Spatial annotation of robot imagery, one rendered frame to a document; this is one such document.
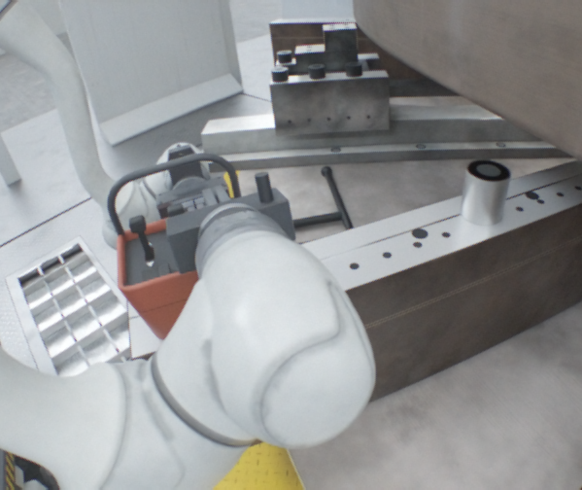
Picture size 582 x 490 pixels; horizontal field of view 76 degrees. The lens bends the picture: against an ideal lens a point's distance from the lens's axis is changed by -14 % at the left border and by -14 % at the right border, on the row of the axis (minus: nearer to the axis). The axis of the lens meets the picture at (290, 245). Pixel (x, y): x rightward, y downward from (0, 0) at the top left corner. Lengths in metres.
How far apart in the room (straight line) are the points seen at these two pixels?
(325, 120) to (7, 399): 1.50
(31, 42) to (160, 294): 0.48
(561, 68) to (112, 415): 0.69
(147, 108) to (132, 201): 2.63
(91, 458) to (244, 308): 0.14
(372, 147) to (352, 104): 0.24
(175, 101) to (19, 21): 2.85
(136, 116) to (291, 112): 2.02
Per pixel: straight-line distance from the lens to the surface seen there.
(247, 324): 0.23
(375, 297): 0.69
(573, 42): 0.70
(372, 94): 1.62
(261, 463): 1.25
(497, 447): 0.96
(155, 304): 0.57
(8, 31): 0.80
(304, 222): 1.37
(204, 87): 3.72
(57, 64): 0.82
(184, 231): 0.43
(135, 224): 0.57
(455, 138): 1.84
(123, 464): 0.30
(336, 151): 1.74
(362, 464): 0.90
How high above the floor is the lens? 1.15
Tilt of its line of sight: 39 degrees down
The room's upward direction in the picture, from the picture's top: 8 degrees counter-clockwise
